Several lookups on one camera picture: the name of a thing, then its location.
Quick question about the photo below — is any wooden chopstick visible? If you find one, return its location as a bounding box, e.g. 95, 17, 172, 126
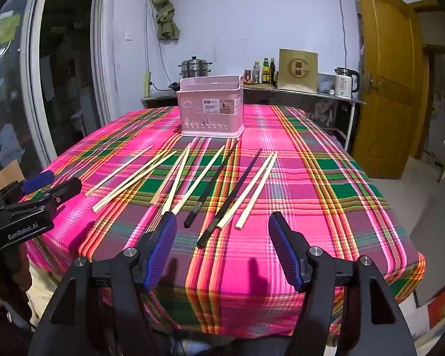
92, 154, 167, 214
85, 145, 154, 197
235, 150, 279, 231
216, 151, 275, 231
165, 145, 193, 214
150, 143, 192, 207
171, 144, 227, 216
94, 150, 177, 213

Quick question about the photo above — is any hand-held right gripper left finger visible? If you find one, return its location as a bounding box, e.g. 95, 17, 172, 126
28, 211, 179, 356

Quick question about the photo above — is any white window frame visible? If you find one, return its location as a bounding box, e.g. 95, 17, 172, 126
20, 0, 114, 164

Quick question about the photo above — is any olive hanging cloth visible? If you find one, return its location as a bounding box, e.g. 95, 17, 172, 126
150, 0, 181, 41

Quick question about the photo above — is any cardboard sheet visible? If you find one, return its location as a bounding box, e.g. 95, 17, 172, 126
0, 159, 25, 197

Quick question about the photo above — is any black power cable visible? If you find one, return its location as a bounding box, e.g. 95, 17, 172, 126
158, 39, 173, 84
144, 0, 151, 73

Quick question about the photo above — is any pink plastic basket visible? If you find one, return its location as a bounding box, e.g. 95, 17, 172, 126
176, 75, 244, 137

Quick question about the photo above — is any white electric kettle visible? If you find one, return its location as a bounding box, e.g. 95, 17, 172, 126
334, 67, 361, 99

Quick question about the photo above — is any yellow wooden door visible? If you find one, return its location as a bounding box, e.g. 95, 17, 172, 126
350, 0, 425, 180

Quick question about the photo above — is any brown cardboard box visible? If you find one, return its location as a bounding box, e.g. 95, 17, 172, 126
277, 48, 319, 94

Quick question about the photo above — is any pink plaid tablecloth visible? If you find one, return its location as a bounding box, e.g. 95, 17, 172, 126
20, 104, 427, 336

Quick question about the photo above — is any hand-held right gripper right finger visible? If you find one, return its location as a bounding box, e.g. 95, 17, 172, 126
268, 211, 418, 356

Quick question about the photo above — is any thin wall cable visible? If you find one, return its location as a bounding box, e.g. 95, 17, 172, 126
332, 0, 351, 69

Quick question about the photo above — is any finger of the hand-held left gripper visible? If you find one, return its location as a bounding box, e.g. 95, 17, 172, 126
7, 177, 83, 216
0, 170, 55, 203

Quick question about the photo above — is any steel steamer pot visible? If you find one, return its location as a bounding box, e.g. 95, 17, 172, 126
178, 56, 211, 79

